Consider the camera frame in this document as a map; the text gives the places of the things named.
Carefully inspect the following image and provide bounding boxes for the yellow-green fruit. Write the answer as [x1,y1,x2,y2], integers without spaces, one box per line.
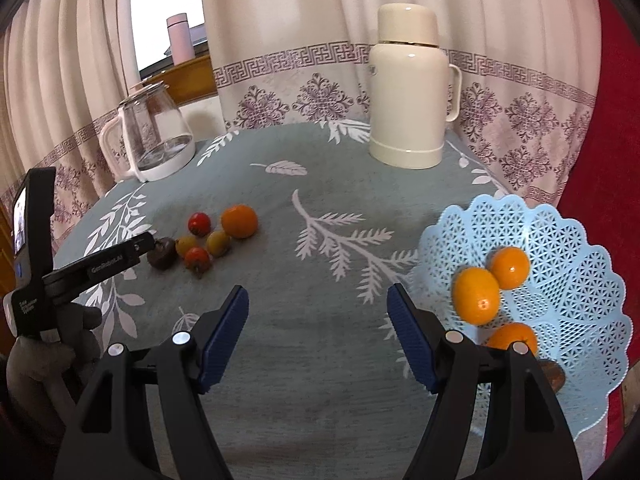
[175,235,200,259]
[205,230,231,258]

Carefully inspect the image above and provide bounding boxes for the red quilted sofa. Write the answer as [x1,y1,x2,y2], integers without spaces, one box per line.
[556,0,640,461]

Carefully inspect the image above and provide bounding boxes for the glass kettle white handle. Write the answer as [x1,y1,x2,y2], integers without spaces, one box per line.
[99,81,195,183]

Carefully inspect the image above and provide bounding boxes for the red tomato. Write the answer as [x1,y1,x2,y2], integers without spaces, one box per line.
[183,247,212,278]
[188,211,212,237]

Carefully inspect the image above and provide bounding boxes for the pink bottle on sill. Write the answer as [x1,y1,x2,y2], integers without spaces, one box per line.
[166,13,195,65]

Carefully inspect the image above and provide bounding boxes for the dark passion fruit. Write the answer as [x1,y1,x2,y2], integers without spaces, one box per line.
[538,359,566,393]
[146,237,179,271]

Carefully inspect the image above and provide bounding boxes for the red tomato back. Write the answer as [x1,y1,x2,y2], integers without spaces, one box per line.
[188,211,212,237]

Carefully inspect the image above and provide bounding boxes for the wooden window sill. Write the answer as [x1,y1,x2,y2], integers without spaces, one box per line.
[142,54,218,106]

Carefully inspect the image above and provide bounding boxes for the grey gloved left hand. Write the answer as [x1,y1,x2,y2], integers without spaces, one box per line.
[6,304,102,441]

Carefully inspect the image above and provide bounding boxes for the white patterned curtain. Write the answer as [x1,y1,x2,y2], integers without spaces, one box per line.
[1,0,601,240]

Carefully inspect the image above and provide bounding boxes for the cream thermos flask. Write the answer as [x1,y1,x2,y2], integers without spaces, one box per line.
[369,3,462,169]

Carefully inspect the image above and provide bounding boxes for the dark passion fruit front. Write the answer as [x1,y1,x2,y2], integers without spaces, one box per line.
[538,359,566,393]

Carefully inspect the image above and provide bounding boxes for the red tomato front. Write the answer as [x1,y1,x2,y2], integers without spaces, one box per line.
[183,247,212,278]

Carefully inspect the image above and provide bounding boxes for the grey leaf pattern tablecloth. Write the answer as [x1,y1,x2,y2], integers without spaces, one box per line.
[55,124,497,479]

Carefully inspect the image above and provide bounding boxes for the dark passion fruit back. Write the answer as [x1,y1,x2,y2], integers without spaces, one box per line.
[146,237,179,271]

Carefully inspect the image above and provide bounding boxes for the large orange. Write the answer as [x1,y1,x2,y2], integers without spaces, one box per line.
[451,266,500,326]
[485,323,538,354]

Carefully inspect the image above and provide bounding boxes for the light blue lace basket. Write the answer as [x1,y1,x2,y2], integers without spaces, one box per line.
[409,195,632,437]

